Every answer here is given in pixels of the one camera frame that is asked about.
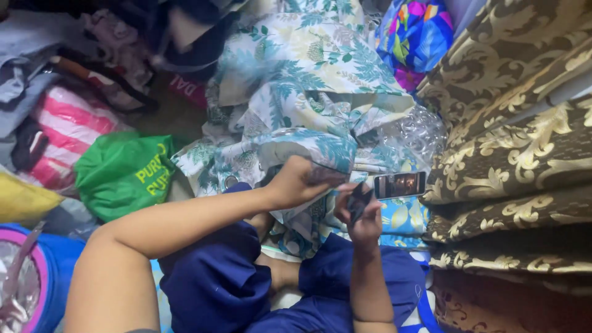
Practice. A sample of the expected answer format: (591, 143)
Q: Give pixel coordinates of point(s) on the yellow plastic bag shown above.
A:
(23, 199)

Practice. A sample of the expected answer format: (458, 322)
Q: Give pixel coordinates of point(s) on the clear plastic wrap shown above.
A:
(414, 134)

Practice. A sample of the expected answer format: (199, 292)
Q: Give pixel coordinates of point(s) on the black smartphone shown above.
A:
(400, 185)

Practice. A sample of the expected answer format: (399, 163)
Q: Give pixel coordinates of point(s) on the green bag with yellow print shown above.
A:
(122, 173)

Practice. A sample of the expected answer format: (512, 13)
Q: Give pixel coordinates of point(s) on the person's left fingers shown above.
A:
(323, 178)

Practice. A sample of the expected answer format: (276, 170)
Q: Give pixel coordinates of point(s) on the person's bare foot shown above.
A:
(277, 273)

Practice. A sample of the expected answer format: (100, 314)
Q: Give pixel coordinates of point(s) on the pink white striped plastic bag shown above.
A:
(69, 134)

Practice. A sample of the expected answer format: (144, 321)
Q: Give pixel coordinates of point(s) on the person's left hand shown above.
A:
(293, 182)

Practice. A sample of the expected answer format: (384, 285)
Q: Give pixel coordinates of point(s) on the heap of mixed clothes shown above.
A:
(60, 41)

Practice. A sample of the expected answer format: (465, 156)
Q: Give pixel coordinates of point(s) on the stack of brown gold curtains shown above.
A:
(513, 152)

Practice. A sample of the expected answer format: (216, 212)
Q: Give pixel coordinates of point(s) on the small black tool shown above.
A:
(358, 203)

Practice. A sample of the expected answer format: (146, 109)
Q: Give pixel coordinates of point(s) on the person's right fingers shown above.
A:
(343, 203)

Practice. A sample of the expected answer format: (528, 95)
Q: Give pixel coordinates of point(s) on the person's dark blue trousers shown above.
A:
(217, 277)

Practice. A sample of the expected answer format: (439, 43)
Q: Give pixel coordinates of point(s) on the blue bucket with pink rim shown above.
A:
(44, 277)

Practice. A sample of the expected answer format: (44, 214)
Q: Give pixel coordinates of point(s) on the pink packet with white print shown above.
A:
(187, 90)

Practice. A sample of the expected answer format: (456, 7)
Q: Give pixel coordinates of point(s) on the white teal fern print fabric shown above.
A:
(305, 92)

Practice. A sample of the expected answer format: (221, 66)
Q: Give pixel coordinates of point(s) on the bright blue floral fabric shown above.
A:
(414, 39)

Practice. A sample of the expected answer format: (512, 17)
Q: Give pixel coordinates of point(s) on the person's right hand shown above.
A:
(366, 226)

